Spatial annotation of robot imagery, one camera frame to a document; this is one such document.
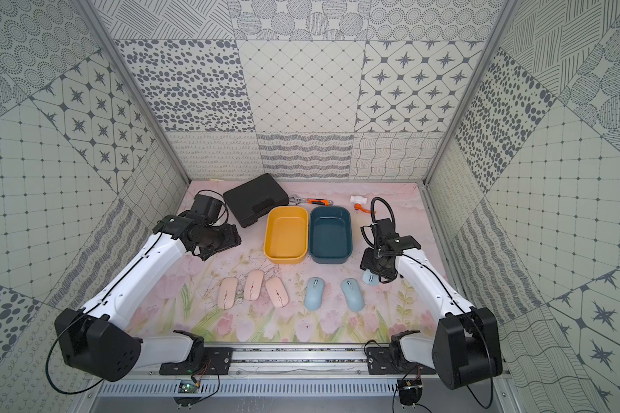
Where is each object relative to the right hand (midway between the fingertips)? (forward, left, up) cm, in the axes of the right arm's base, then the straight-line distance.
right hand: (372, 269), depth 83 cm
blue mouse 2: (-4, +1, +1) cm, 4 cm away
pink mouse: (-6, +49, -7) cm, 50 cm away
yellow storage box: (+18, +31, -6) cm, 37 cm away
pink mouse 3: (-5, +32, -7) cm, 33 cm away
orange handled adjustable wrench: (+37, +20, -8) cm, 43 cm away
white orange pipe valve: (+35, +1, -6) cm, 36 cm away
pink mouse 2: (-3, +40, -7) cm, 41 cm away
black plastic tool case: (+33, +49, -3) cm, 59 cm away
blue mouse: (-6, +19, -7) cm, 21 cm away
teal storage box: (+20, +14, -9) cm, 26 cm away
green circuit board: (-32, +54, -10) cm, 64 cm away
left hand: (+4, +43, +10) cm, 44 cm away
